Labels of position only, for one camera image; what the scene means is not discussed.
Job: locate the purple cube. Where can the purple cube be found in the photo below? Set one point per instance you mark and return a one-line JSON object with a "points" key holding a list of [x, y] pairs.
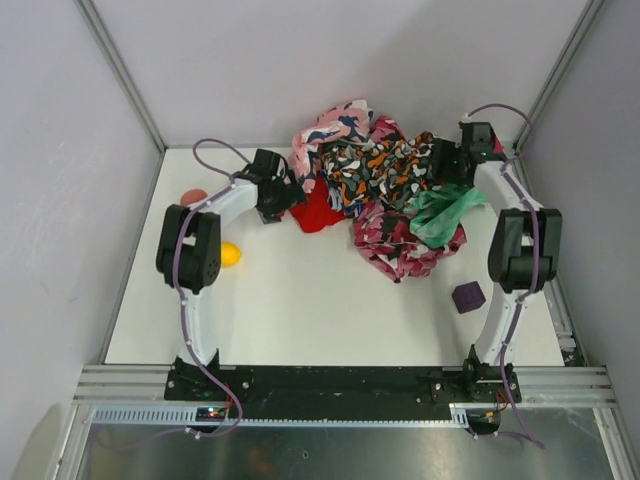
{"points": [[468, 297]]}

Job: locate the blue white patterned cloth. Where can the blue white patterned cloth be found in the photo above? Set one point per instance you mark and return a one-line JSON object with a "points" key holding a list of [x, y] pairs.
{"points": [[337, 204]]}

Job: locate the light pink navy camouflage cloth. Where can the light pink navy camouflage cloth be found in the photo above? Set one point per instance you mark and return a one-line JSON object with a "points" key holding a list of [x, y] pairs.
{"points": [[348, 121]]}

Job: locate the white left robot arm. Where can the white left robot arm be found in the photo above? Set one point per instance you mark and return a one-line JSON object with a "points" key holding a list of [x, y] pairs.
{"points": [[189, 254]]}

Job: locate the pink plastic cup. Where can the pink plastic cup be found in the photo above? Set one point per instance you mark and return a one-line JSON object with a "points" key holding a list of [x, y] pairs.
{"points": [[193, 196]]}

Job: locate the red cloth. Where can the red cloth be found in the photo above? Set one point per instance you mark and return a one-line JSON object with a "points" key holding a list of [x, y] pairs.
{"points": [[315, 213]]}

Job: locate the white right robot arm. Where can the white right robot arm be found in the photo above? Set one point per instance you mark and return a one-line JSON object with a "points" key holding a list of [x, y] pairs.
{"points": [[522, 258]]}

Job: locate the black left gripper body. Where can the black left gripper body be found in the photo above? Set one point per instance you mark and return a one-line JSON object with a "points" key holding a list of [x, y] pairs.
{"points": [[288, 195]]}

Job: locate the orange black camouflage cloth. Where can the orange black camouflage cloth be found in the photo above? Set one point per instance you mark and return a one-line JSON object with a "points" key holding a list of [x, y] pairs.
{"points": [[392, 171]]}

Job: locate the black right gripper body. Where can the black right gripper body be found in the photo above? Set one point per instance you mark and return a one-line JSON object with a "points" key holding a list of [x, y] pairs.
{"points": [[445, 163]]}

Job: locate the aluminium frame rail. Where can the aluminium frame rail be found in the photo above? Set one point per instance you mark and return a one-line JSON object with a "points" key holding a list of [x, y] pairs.
{"points": [[557, 387]]}

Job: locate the magenta pink camouflage cloth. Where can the magenta pink camouflage cloth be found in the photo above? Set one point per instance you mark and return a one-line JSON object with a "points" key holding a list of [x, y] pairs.
{"points": [[382, 237]]}

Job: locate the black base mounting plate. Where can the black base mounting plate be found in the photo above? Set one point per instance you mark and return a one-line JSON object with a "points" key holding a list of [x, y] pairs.
{"points": [[348, 393]]}

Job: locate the white cable duct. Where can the white cable duct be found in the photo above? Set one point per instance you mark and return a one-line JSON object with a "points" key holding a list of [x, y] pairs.
{"points": [[215, 416]]}

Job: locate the yellow lemon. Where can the yellow lemon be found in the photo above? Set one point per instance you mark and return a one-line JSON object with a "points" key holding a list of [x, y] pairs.
{"points": [[230, 254]]}

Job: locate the green tie-dye cloth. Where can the green tie-dye cloth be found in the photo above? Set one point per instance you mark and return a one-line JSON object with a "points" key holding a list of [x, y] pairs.
{"points": [[437, 213]]}

